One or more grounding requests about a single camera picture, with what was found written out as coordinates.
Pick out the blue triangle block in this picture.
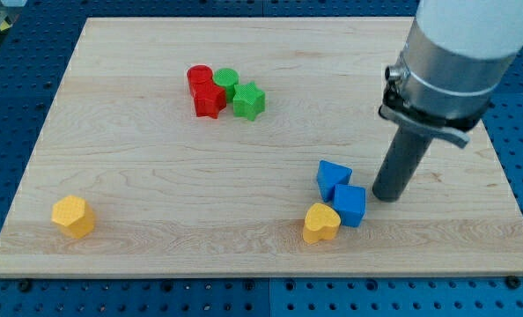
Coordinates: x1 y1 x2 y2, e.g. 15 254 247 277
316 160 352 203

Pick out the light wooden board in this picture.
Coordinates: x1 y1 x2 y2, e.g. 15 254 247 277
0 18 523 278

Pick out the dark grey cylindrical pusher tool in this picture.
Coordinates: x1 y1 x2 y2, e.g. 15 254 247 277
372 128 432 203

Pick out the red cylinder block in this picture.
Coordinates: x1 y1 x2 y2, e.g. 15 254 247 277
187 64 213 97

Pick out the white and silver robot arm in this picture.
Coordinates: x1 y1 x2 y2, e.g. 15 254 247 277
379 0 523 148

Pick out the yellow hexagon block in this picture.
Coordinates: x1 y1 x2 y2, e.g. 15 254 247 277
51 195 96 239

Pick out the blue cube block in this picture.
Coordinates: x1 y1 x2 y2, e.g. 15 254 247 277
333 184 366 227

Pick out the red star block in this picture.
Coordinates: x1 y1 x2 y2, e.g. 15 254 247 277
193 82 226 119

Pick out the green cylinder block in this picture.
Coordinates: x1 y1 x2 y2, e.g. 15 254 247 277
213 68 239 103

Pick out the green star block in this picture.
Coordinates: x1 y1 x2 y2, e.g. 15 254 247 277
232 81 265 122

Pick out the yellow heart block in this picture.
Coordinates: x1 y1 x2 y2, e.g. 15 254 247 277
302 203 341 244

